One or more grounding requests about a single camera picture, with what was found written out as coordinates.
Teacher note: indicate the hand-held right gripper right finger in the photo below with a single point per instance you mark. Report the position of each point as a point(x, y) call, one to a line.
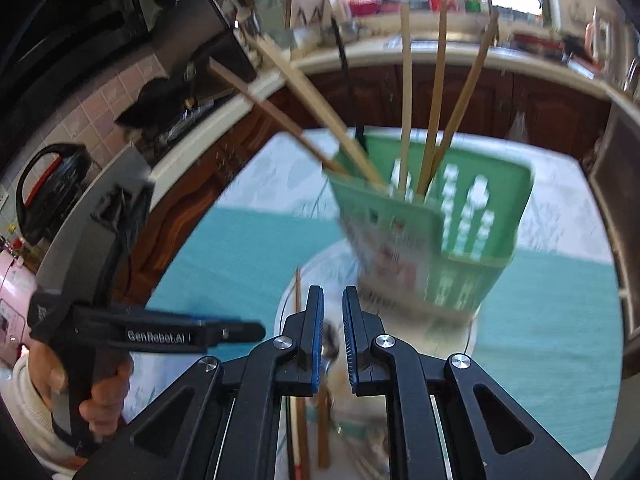
point(350, 340)

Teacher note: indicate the black chopstick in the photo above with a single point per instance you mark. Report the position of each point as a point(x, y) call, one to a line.
point(347, 85)

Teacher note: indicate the red plastic basin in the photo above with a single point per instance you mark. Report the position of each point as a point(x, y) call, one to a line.
point(362, 5)

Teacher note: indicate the black range hood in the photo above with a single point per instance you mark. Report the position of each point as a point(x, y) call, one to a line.
point(190, 25)

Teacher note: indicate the bamboo chopstick red tip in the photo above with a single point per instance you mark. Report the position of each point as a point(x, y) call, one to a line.
point(297, 290)
point(320, 110)
point(436, 95)

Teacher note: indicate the person's left forearm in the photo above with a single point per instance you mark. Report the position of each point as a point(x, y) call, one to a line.
point(30, 425)

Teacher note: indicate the brown wooden chopstick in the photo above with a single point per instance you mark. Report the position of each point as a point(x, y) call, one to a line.
point(324, 430)
point(470, 85)
point(280, 117)

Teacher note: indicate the wooden cutting board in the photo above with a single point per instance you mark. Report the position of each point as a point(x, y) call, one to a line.
point(305, 0)

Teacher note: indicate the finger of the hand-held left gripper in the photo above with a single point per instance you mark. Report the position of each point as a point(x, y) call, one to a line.
point(215, 317)
point(235, 332)

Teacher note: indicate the green plastic utensil holder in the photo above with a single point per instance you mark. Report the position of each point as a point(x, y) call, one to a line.
point(480, 260)

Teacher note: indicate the brown wooden kitchen cabinets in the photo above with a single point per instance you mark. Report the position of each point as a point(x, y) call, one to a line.
point(540, 105)

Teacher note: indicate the black kettle red trim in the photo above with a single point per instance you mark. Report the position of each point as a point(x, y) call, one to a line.
point(70, 170)

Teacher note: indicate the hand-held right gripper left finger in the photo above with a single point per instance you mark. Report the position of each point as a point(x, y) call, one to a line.
point(315, 340)

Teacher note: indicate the person's left hand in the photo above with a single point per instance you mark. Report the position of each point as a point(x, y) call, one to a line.
point(107, 395)

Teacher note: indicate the pink appliance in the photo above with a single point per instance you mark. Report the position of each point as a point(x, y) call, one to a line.
point(12, 305)

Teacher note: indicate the steel electric kettle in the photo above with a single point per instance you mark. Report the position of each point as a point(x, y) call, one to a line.
point(597, 35)

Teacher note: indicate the grey metal appliance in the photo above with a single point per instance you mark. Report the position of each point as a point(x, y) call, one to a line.
point(75, 240)

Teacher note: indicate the black frying pan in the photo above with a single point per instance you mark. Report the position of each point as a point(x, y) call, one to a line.
point(145, 107)

